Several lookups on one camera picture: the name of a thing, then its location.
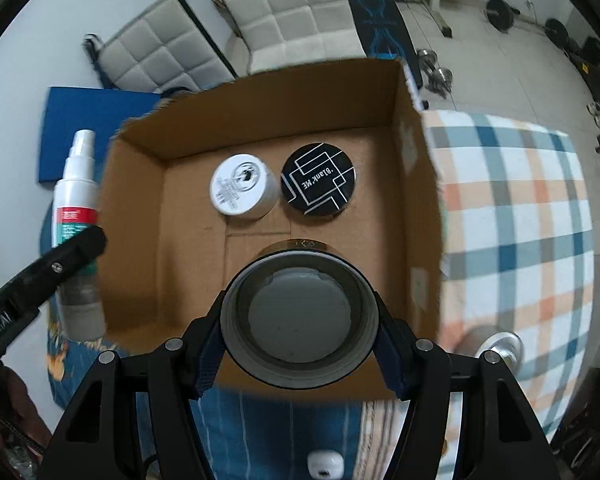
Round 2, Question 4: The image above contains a silver round lid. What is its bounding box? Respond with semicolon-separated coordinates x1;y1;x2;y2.
474;331;525;377

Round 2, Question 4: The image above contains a person's left hand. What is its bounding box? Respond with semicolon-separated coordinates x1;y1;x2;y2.
0;365;53;463

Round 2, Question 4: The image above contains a plaid blanket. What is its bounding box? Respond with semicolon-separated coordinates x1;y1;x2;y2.
420;109;597;443

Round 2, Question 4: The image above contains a white round jar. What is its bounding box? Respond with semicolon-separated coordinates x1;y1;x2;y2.
209;154;280;220

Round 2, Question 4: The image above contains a blue patterned cloth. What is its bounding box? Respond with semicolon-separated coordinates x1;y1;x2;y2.
39;200;451;480

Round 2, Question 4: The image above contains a black barbell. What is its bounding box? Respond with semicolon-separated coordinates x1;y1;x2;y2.
484;0;572;43

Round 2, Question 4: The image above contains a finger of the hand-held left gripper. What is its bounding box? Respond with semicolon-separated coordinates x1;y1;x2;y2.
0;226;107;317

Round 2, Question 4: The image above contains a small white device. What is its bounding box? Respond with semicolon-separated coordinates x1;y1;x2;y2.
306;451;345;480

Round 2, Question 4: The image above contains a round grey jar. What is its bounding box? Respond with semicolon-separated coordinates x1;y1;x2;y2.
220;240;381;391

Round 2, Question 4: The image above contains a black round compact case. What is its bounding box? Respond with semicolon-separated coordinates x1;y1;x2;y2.
280;141;357;220

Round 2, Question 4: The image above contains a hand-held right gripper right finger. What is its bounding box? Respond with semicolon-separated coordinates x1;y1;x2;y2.
371;291;561;480

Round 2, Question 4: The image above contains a white quilted seat cushion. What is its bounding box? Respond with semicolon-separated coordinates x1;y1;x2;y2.
202;0;369;77
84;0;239;95

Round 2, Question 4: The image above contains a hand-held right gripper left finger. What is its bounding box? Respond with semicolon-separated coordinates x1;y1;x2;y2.
39;290;227;480

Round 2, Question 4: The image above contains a chrome dumbbell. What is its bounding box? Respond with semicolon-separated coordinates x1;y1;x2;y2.
417;49;454;96

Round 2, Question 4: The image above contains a white spray bottle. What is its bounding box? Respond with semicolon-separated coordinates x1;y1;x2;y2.
51;130;107;342

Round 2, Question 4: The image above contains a cardboard box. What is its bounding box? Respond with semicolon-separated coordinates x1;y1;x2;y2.
97;57;448;402

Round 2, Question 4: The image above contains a blue flat book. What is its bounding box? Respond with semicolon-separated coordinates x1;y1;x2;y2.
39;86;164;192

